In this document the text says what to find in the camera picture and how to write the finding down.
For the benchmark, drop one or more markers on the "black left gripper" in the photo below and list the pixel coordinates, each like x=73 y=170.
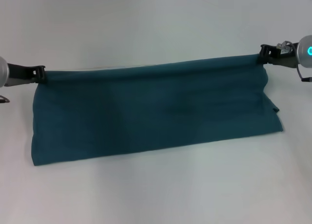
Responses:
x=22 y=74

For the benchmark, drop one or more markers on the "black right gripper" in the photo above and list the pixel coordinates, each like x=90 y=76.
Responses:
x=284 y=56

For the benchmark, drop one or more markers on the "teal FREE print t-shirt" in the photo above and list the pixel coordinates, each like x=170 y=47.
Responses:
x=158 y=107

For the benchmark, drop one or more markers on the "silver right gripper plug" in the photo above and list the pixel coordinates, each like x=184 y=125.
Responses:
x=284 y=46

